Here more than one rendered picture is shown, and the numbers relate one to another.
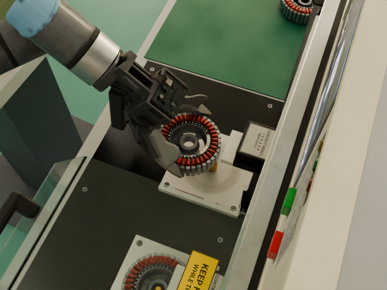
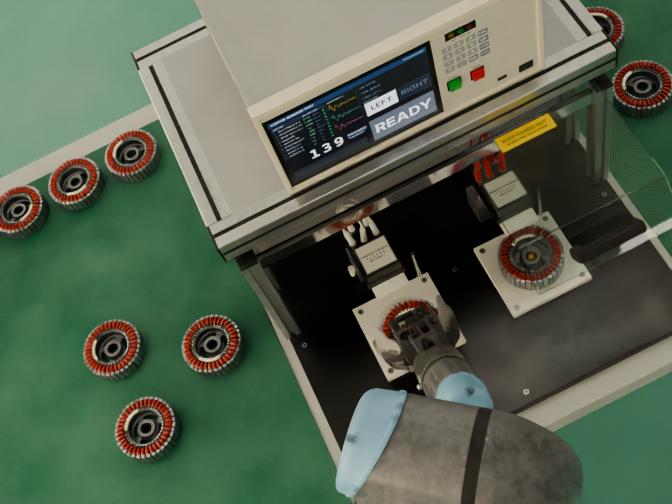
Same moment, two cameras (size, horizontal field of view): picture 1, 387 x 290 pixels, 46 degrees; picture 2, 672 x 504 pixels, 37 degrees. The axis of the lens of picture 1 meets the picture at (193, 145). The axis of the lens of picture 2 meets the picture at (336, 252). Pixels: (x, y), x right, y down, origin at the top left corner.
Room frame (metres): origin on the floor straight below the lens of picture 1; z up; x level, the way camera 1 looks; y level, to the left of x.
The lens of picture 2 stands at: (0.72, 0.61, 2.37)
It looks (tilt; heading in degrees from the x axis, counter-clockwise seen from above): 60 degrees down; 247
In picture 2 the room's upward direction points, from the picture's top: 25 degrees counter-clockwise
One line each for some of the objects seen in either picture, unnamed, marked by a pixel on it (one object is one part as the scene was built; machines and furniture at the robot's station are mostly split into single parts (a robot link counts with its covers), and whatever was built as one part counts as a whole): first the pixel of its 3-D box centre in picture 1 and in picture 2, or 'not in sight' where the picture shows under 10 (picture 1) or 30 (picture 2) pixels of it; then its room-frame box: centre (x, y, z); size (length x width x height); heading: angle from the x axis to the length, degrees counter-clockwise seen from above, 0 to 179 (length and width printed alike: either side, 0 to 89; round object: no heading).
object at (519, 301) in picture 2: not in sight; (531, 263); (0.15, 0.05, 0.78); 0.15 x 0.15 x 0.01; 69
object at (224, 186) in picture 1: (211, 168); (408, 325); (0.38, -0.03, 0.78); 0.15 x 0.15 x 0.01; 69
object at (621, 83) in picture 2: not in sight; (642, 88); (-0.26, -0.02, 0.77); 0.11 x 0.11 x 0.04
